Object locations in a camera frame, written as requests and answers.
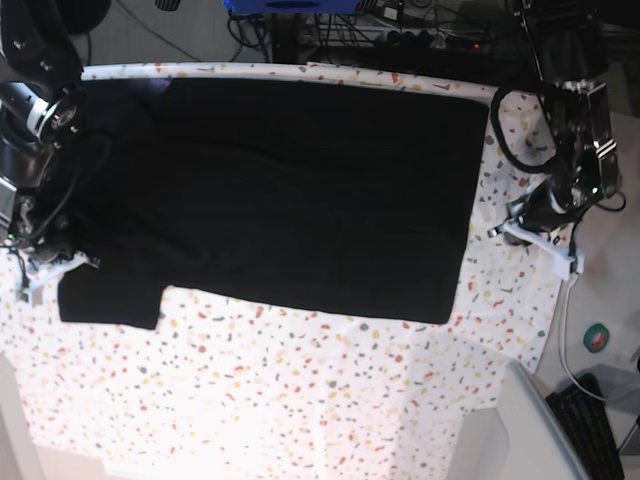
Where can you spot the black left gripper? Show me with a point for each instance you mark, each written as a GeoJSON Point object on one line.
{"type": "Point", "coordinates": [536, 211]}

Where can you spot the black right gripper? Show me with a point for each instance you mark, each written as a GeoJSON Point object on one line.
{"type": "Point", "coordinates": [55, 245]}

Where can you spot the black t-shirt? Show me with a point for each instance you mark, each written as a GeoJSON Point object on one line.
{"type": "Point", "coordinates": [338, 199]}

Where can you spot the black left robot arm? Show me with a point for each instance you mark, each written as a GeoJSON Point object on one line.
{"type": "Point", "coordinates": [566, 52]}

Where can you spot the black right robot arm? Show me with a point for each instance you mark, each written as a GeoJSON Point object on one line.
{"type": "Point", "coordinates": [45, 149]}

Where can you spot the green tape roll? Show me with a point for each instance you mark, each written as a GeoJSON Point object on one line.
{"type": "Point", "coordinates": [596, 338]}

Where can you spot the black keyboard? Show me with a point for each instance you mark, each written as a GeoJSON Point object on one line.
{"type": "Point", "coordinates": [585, 423]}

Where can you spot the terrazzo pattern tablecloth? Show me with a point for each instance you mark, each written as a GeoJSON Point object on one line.
{"type": "Point", "coordinates": [225, 388]}

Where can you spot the grey monitor edge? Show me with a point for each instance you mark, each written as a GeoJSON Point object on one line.
{"type": "Point", "coordinates": [538, 448]}

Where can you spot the blue box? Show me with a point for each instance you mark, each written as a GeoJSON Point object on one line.
{"type": "Point", "coordinates": [291, 6]}

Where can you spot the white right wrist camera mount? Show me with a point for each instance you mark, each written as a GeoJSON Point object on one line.
{"type": "Point", "coordinates": [41, 274]}

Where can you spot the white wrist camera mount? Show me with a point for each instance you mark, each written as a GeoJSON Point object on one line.
{"type": "Point", "coordinates": [567, 261]}
{"type": "Point", "coordinates": [41, 274]}

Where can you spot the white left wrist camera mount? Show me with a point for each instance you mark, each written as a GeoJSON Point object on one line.
{"type": "Point", "coordinates": [567, 261]}

